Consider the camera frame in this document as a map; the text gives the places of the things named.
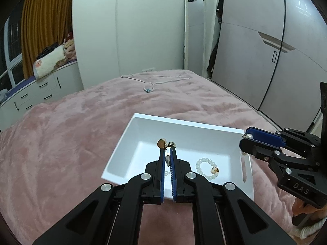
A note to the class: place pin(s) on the pink clothes pile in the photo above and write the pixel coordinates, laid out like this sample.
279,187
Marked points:
70,48

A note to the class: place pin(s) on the dark clothes pile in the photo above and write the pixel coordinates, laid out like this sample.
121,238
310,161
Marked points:
47,49

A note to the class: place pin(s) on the white plastic tray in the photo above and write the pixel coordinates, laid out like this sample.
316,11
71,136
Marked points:
204,137

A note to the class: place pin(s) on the grey clothes pile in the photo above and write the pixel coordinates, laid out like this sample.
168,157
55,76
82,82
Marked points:
3,95

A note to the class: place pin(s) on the mustard yellow curtain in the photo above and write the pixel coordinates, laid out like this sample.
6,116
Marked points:
46,12

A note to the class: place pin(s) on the grey wardrobe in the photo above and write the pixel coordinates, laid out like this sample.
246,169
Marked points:
255,43

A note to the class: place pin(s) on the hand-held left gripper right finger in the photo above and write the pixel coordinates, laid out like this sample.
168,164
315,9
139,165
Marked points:
172,163

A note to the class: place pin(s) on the person's right hand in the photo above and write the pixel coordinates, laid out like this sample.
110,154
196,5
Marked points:
305,208

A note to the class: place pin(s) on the white clothes hanger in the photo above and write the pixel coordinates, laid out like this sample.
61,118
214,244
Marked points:
149,89

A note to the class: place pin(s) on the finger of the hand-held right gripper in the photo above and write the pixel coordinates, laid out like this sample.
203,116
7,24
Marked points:
255,149
265,135

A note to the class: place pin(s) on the person's right forearm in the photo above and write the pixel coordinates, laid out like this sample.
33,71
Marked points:
307,231

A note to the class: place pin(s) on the gold heart earring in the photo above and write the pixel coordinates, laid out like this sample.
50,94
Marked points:
161,143

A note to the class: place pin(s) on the rolled cream floral blanket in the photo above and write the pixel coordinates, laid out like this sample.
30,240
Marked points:
48,62

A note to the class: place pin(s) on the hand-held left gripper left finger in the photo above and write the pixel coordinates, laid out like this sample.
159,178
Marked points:
162,163

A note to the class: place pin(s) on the wall socket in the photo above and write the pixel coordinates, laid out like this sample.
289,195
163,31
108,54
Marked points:
148,69

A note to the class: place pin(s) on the purple bench cushion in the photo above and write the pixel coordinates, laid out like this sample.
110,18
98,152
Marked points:
23,83

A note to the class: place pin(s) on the white drawer cabinet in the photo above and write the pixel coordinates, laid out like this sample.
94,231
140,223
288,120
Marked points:
43,86

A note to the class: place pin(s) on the dark hanging clothes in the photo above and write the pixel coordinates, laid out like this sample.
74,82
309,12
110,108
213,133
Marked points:
212,58

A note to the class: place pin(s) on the window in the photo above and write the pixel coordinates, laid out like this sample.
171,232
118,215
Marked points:
11,51

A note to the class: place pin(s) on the white framed standing mirror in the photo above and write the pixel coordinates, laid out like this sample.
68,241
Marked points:
195,30

